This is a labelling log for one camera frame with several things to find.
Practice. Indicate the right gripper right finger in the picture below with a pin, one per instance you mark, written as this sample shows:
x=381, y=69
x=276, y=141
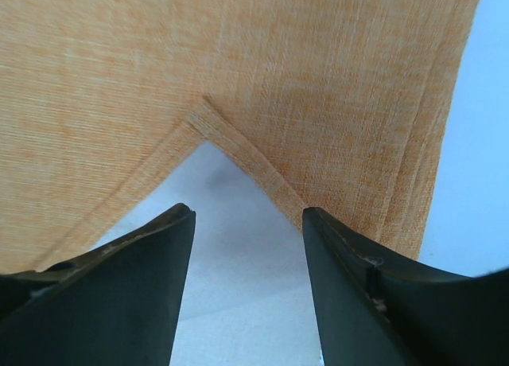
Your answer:
x=376, y=307

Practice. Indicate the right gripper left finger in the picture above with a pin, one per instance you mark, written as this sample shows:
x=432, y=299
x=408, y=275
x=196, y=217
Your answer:
x=115, y=305

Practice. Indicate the orange cloth placemat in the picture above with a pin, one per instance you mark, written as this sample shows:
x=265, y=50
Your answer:
x=340, y=104

